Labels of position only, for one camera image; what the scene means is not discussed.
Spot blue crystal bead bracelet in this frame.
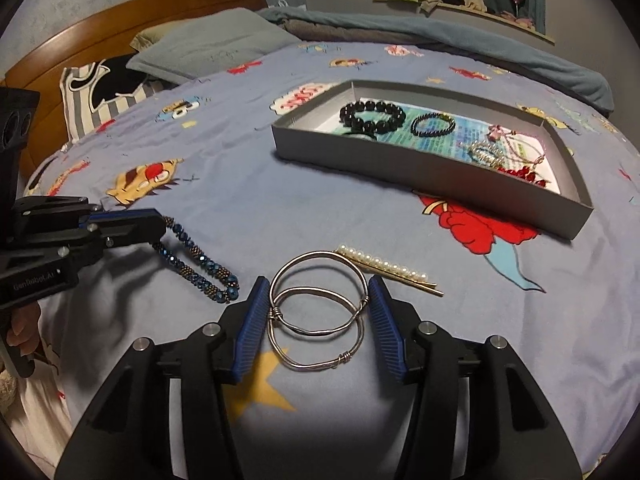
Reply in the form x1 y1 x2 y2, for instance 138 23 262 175
150 214 241 305

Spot silver bangle bracelets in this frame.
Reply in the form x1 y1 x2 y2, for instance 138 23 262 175
266 249 370 373

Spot red bead bracelet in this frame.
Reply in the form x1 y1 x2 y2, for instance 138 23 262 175
497 164 549 189

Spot pearl ring hair clip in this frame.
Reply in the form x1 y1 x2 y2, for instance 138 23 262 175
466 141 506 169

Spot pink cord bracelet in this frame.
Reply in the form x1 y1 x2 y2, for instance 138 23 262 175
487 123 549 167

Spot small dark bead bracelet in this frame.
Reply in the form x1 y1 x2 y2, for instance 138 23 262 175
410 112 458 139

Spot large black bead bracelet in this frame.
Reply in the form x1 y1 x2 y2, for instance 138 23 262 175
338 100 407 137

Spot person left hand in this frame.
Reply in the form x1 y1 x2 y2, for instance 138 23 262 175
6 302 41 356

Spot striped cartoon pillow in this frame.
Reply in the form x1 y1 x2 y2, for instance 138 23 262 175
60 54 172 143

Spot Sesame Street blue bedsheet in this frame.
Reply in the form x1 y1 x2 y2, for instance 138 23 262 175
28 44 639 479

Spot wooden headboard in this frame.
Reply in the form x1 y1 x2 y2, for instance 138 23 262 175
1 0 267 179

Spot grey-blue pillow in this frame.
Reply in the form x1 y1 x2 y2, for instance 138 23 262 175
127 8 298 84

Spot olive pillow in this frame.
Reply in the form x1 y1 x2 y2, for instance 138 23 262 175
129 18 191 52

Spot grey cardboard box tray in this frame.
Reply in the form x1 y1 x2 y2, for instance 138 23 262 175
271 80 593 240

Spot green printed paper sheet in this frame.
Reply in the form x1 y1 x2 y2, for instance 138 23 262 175
316 100 560 193

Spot teal folded blanket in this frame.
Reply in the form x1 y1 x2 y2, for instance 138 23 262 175
258 6 615 115

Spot wooden window shelf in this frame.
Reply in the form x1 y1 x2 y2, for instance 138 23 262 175
372 0 555 47

